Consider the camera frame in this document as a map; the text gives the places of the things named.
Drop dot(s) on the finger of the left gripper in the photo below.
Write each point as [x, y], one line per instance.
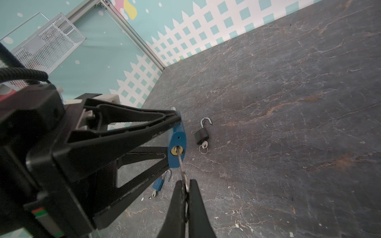
[111, 201]

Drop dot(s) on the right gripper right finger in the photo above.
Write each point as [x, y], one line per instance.
[199, 224]

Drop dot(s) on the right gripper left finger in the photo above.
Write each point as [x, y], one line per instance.
[175, 222]

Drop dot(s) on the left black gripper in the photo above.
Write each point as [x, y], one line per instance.
[47, 146]

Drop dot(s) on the small key for blue padlock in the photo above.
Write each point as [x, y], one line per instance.
[154, 194]

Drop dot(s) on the small blue padlock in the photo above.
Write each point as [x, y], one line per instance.
[166, 176]

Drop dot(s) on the brass key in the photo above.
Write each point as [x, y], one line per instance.
[183, 172]

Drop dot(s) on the silver key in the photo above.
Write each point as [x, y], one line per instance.
[203, 148]

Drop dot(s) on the blue padlock silver shackle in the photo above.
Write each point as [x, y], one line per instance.
[177, 137]

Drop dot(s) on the black padlock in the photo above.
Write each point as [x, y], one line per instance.
[202, 134]

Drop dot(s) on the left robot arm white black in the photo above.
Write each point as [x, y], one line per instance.
[18, 71]

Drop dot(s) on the white wire wall basket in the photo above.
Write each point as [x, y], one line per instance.
[47, 47]

